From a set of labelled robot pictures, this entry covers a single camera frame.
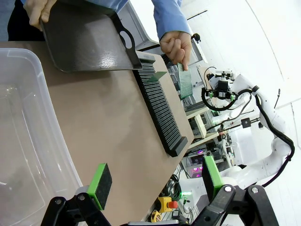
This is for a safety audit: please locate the black plastic tray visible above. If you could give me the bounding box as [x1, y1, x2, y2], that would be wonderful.
[39, 0, 143, 74]

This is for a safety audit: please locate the green PCB board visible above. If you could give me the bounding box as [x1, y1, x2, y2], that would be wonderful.
[176, 62, 194, 99]
[145, 71, 168, 83]

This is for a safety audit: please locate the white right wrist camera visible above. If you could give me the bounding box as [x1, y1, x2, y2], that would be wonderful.
[214, 70, 234, 81]

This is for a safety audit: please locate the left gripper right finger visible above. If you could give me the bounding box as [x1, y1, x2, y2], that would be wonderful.
[188, 155, 280, 226]

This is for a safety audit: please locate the clear plastic storage box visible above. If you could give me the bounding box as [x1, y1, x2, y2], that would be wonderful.
[0, 48, 83, 226]

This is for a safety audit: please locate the black slotted PCB rack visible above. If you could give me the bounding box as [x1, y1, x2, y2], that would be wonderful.
[133, 52, 189, 158]

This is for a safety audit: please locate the person body in blue shirt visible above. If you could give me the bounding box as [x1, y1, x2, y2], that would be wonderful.
[0, 0, 129, 43]

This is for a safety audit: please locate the person left hand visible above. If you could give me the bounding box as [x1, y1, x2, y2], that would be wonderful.
[159, 31, 193, 71]

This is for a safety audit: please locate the black square plate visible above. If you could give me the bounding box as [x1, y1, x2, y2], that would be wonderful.
[240, 117, 252, 129]

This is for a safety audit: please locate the black floor cable bundle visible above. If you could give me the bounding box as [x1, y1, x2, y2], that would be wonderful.
[164, 173, 183, 199]

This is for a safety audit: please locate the computer case with pink lights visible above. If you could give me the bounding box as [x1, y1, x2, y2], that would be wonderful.
[186, 154, 206, 180]

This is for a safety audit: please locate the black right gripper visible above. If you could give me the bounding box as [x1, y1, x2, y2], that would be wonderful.
[206, 79, 238, 101]

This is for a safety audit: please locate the yellow emergency stop button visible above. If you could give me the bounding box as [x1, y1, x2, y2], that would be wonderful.
[157, 196, 178, 213]

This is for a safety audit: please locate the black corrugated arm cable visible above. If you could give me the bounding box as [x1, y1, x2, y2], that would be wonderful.
[201, 86, 296, 188]

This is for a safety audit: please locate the person left forearm blue sleeve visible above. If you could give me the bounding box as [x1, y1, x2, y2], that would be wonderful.
[151, 0, 192, 41]

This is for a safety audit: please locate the person right hand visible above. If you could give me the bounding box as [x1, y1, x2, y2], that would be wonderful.
[23, 0, 57, 32]

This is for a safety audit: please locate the beige shelf cart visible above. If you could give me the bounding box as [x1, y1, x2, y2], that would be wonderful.
[185, 107, 220, 149]

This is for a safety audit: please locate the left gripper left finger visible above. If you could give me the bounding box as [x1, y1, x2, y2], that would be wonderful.
[43, 162, 113, 226]

